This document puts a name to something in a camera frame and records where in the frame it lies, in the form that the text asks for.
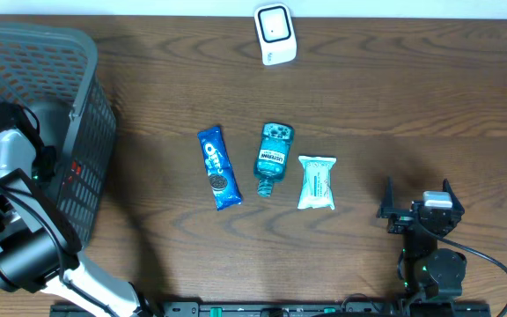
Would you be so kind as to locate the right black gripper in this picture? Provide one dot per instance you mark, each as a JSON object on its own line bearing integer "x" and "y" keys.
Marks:
{"x": 402, "y": 217}

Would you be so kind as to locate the mint green wipes pack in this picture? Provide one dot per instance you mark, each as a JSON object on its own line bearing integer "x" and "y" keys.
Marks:
{"x": 316, "y": 189}

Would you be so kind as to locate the teal Listerine mouthwash bottle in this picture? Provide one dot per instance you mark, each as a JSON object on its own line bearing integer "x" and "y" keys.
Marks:
{"x": 270, "y": 164}

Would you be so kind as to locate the blue Oreo cookie pack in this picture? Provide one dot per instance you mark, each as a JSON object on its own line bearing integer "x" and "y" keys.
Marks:
{"x": 219, "y": 169}

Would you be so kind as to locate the red snack bar wrapper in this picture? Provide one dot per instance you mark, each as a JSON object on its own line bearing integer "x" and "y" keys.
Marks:
{"x": 75, "y": 171}

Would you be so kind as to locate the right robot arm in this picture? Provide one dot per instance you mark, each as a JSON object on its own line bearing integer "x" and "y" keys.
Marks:
{"x": 432, "y": 275}

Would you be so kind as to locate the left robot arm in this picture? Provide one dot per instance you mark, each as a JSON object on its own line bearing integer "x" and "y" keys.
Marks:
{"x": 46, "y": 198}

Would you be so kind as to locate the white barcode scanner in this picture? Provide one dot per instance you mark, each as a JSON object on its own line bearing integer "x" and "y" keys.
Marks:
{"x": 276, "y": 34}

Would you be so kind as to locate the grey plastic mesh basket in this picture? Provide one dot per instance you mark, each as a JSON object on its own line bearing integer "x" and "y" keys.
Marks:
{"x": 52, "y": 71}

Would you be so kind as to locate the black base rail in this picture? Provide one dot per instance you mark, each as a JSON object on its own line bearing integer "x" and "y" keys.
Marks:
{"x": 353, "y": 308}

